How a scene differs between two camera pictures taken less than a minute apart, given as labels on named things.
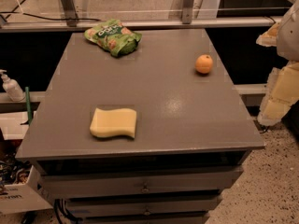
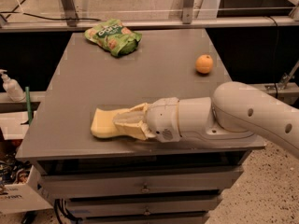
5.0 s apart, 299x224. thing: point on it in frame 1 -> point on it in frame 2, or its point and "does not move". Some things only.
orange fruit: (204, 63) does not move
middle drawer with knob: (109, 206) does not move
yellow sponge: (121, 121) does not move
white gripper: (289, 36) -> (163, 117)
